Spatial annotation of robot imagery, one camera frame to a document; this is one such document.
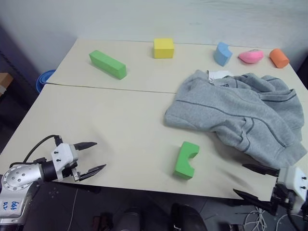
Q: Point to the blue round bin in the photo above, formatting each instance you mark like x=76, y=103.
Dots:
x=43, y=79

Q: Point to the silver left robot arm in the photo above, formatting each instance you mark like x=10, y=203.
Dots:
x=16, y=179

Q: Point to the pink rounded foam block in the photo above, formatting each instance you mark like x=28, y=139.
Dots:
x=250, y=56

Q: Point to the green notched foam block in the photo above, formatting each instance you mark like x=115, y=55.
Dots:
x=185, y=160

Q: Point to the brown cardboard box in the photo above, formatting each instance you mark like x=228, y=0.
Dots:
x=4, y=81

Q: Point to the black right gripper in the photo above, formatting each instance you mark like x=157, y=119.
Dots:
x=284, y=196

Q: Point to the orange foam cylinder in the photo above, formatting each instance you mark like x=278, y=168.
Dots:
x=279, y=58

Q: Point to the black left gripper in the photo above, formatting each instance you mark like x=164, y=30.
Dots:
x=68, y=170

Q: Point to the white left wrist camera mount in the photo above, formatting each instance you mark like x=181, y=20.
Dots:
x=63, y=154

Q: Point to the grey zip hoodie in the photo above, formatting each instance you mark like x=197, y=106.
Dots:
x=240, y=113

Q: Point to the yellow foam block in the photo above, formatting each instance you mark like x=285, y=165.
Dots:
x=163, y=48

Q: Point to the blue curved foam block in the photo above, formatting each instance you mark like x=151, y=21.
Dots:
x=222, y=54

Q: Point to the long green foam block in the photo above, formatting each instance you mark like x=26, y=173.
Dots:
x=107, y=63

